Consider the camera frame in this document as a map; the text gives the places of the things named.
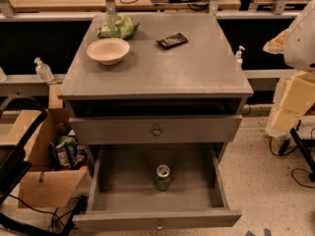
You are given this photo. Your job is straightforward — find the green soda can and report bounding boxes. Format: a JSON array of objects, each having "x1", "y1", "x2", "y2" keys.
[{"x1": 156, "y1": 164, "x2": 171, "y2": 191}]

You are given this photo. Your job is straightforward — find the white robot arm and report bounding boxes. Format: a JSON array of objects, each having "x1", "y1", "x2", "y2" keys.
[{"x1": 263, "y1": 0, "x2": 315, "y2": 137}]

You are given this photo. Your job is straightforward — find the grey wooden drawer cabinet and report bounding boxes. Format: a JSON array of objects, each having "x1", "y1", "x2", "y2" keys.
[{"x1": 59, "y1": 13, "x2": 253, "y2": 154}]

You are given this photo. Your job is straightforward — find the closed grey top drawer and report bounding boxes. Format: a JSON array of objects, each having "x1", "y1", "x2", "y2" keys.
[{"x1": 70, "y1": 115, "x2": 242, "y2": 145}]

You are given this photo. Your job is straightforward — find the open grey middle drawer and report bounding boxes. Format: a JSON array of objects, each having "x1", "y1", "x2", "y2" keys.
[{"x1": 74, "y1": 144, "x2": 241, "y2": 232}]

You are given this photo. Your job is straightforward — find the green chip bag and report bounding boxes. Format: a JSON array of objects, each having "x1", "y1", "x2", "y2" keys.
[{"x1": 97, "y1": 15, "x2": 140, "y2": 39}]

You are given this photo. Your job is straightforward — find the small white pump bottle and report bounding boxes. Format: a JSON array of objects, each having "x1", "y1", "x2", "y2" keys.
[{"x1": 235, "y1": 45, "x2": 245, "y2": 68}]

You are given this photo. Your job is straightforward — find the snack packets in box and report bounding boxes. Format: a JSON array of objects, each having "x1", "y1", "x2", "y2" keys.
[{"x1": 49, "y1": 130, "x2": 88, "y2": 170}]

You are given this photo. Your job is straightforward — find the clear sanitizer pump bottle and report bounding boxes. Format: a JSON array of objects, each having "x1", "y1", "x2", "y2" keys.
[{"x1": 34, "y1": 57, "x2": 54, "y2": 82}]

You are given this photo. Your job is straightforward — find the cardboard box with snacks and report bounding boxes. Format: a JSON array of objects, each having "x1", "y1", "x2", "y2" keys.
[{"x1": 18, "y1": 109, "x2": 88, "y2": 207}]

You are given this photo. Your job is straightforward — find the black tripod stand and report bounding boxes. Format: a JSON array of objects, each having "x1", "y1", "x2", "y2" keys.
[{"x1": 279, "y1": 122, "x2": 315, "y2": 182}]

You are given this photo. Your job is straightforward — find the black floor cable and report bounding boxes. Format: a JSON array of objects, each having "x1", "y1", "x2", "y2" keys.
[{"x1": 6, "y1": 194, "x2": 88, "y2": 235}]

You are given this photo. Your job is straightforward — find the black chair frame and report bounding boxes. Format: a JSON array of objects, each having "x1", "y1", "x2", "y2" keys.
[{"x1": 0, "y1": 93, "x2": 47, "y2": 204}]

